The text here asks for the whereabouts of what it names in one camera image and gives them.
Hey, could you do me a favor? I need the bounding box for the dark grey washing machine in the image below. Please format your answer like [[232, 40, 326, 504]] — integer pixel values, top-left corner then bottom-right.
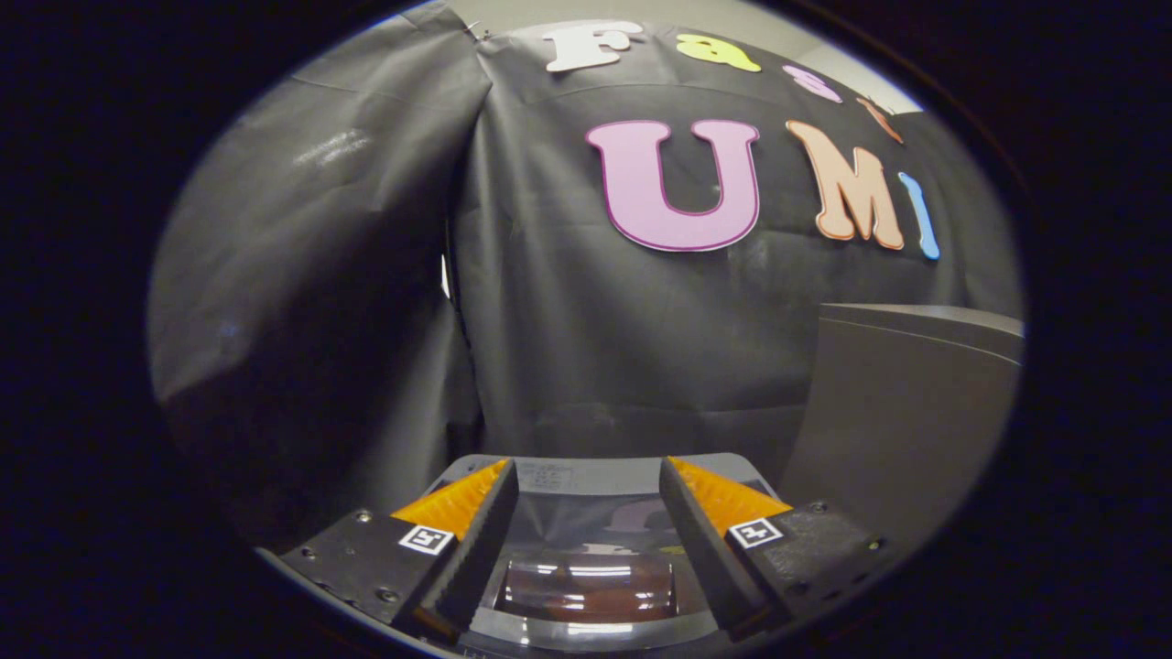
[[426, 453, 781, 658]]

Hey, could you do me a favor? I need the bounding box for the black backdrop cloth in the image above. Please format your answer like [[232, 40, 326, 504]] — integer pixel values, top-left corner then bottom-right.
[[146, 0, 1025, 550]]

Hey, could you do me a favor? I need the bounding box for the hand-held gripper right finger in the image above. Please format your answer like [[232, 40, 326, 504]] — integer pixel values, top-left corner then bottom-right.
[[659, 456, 896, 642]]

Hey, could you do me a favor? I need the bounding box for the beige cabinet with dark top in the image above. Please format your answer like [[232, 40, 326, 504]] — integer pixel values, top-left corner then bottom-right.
[[778, 302, 1025, 552]]

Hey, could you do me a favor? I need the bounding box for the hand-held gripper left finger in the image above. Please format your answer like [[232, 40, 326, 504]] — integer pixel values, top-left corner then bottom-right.
[[279, 458, 520, 643]]

